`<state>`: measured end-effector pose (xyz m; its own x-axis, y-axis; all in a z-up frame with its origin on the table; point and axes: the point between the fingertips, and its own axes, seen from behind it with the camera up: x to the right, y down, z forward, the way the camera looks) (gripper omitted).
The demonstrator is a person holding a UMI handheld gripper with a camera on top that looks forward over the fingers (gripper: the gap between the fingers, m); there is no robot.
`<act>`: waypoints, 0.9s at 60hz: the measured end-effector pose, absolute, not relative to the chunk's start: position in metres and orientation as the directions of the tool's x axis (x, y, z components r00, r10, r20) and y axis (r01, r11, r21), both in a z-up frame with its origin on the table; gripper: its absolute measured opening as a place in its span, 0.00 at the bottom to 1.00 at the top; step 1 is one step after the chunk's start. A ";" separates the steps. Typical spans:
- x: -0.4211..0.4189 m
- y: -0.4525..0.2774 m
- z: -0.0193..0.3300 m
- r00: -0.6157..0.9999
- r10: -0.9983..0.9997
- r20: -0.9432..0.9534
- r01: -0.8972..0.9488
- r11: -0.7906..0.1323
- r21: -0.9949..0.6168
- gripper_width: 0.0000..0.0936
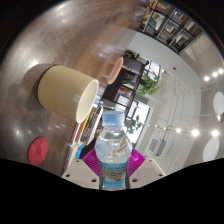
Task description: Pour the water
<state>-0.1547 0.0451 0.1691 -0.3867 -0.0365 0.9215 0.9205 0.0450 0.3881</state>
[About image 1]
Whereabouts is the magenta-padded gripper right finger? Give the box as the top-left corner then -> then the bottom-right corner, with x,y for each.
128,148 -> 167,190

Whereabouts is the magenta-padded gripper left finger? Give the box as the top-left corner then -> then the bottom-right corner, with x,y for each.
61,148 -> 101,190

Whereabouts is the clear water bottle blue cap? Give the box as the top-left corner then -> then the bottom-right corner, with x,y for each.
94,110 -> 134,192

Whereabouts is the ceiling air conditioner unit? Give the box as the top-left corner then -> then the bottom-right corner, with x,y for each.
145,134 -> 167,157

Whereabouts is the stack of books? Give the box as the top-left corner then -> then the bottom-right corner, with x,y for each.
63,105 -> 104,173

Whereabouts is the flat round red coaster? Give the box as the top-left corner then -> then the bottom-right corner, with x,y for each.
27,136 -> 49,166

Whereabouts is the small green potted plant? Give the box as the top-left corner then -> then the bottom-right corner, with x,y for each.
127,114 -> 143,134

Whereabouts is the group of ceiling lights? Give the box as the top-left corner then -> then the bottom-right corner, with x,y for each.
174,68 -> 224,163

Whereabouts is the bushy green potted plant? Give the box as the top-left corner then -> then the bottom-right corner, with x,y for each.
136,71 -> 163,97

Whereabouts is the cream cup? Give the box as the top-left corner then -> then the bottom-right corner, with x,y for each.
37,64 -> 100,124

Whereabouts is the low dark shelf unit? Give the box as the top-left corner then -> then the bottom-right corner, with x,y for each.
99,49 -> 148,121

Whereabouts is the group of orange chairs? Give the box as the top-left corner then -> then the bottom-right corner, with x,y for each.
106,56 -> 124,85

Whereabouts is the tall bookshelf with books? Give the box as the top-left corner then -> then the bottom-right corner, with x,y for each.
138,0 -> 204,55

